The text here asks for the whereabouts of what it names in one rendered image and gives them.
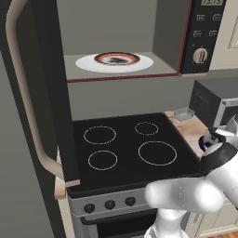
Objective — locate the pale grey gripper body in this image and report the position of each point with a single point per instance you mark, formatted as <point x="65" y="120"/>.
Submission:
<point x="220" y="134"/>

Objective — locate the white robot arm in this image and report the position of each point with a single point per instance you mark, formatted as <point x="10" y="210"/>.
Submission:
<point x="182" y="195"/>

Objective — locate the beige microwave knob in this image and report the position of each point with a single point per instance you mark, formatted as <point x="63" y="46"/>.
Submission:
<point x="200" y="55"/>

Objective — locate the black microwave oven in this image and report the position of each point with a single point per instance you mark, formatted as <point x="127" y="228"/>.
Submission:
<point x="203" y="34"/>

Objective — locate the white microwave turntable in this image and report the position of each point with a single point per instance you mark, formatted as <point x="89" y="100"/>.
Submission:
<point x="86" y="63"/>

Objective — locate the black microwave door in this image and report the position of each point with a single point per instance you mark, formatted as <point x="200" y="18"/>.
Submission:
<point x="52" y="93"/>

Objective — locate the dark grey toaster oven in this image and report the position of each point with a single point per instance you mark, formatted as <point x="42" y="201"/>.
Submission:
<point x="206" y="99"/>

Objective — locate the small grey tray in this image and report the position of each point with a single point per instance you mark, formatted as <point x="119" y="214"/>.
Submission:
<point x="184" y="114"/>

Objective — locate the beige base cupboards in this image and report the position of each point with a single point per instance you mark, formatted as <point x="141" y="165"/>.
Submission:
<point x="217" y="221"/>

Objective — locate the black hob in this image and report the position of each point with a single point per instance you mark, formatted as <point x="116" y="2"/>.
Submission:
<point x="124" y="148"/>

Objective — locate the black oven knob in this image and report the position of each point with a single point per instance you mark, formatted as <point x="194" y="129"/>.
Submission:
<point x="110" y="204"/>
<point x="89" y="208"/>
<point x="130" y="201"/>

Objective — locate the dark red rimmed plate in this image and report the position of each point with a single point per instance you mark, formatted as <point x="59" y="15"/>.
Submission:
<point x="117" y="59"/>

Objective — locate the black oven door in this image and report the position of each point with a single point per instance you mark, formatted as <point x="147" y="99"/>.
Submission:
<point x="124" y="227"/>

